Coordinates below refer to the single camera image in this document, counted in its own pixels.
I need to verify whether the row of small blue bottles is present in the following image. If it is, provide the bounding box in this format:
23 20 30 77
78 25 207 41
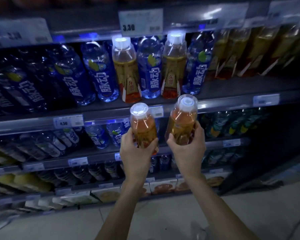
84 118 160 150

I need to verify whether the small white price tag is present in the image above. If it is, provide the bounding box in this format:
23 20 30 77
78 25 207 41
253 93 281 108
222 139 241 148
149 106 164 119
53 114 85 129
68 157 88 167

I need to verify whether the row of white food packets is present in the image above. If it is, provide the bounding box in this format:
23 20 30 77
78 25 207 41
24 190 100 211

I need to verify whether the row of green drink bottles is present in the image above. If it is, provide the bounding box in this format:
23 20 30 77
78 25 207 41
199 107 272 139

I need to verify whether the amber tea bottle white cap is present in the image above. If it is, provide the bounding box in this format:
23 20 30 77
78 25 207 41
111 35 142 103
164 94 199 146
129 102 158 156
161 32 188 99

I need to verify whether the row of blue drink bottles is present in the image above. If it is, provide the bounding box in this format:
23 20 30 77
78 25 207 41
0 31 217 115

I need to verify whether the person's right hand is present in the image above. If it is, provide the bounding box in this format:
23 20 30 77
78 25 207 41
166 121 207 178

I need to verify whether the person's left hand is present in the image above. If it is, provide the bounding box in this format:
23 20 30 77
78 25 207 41
119 127 159 183

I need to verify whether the row of dark drink bottles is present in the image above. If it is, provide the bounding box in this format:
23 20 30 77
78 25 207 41
36 161 127 186

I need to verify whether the pile of yellow packets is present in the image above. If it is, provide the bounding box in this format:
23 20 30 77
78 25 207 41
0 172 53 195

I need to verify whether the person's right forearm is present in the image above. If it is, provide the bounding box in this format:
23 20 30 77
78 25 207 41
183 173 260 240

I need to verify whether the large white price tag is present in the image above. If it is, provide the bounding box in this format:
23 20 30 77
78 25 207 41
268 0 300 21
207 3 249 29
0 18 53 47
118 8 164 37

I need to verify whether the person's left forearm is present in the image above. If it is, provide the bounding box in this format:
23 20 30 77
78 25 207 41
95 180 151 240

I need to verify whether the row of amber tea bottles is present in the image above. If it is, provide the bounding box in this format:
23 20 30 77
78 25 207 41
209 16 300 81

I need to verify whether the row of orange printed cartons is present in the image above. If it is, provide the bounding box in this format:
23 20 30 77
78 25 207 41
90 172 231 203

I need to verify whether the row of clear drink bottles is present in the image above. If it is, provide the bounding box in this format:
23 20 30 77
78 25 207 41
0 127 86 164

